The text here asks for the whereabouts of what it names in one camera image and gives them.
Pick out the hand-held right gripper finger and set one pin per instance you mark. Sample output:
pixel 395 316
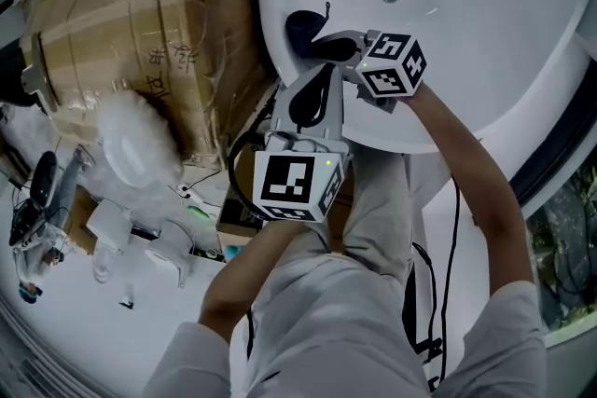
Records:
pixel 350 63
pixel 352 36

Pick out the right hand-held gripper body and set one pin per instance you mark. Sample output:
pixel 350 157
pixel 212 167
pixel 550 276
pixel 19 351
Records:
pixel 392 60

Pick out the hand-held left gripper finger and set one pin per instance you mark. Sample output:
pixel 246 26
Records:
pixel 281 107
pixel 337 116

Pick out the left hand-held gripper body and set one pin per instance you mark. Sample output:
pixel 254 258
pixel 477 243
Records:
pixel 284 186

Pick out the dark wiping cloth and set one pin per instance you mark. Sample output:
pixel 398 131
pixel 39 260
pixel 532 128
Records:
pixel 301 28

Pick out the white bathtub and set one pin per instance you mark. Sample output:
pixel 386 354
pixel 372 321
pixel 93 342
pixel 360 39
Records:
pixel 466 60

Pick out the person's left forearm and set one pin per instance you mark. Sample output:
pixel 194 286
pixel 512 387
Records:
pixel 252 275

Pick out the person's right forearm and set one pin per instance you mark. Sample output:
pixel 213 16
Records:
pixel 471 182

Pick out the person's beige trousers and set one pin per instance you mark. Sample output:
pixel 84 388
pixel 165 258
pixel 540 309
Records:
pixel 373 209

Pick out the white power strip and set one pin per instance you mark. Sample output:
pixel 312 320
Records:
pixel 184 189

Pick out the person's white t-shirt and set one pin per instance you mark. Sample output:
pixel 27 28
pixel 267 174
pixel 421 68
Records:
pixel 336 331

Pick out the large cardboard box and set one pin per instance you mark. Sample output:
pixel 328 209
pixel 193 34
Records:
pixel 116 14

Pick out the dark-framed window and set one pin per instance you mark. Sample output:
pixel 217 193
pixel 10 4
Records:
pixel 559 256

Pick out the grey metal bracket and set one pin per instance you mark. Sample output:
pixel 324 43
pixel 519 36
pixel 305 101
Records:
pixel 39 79

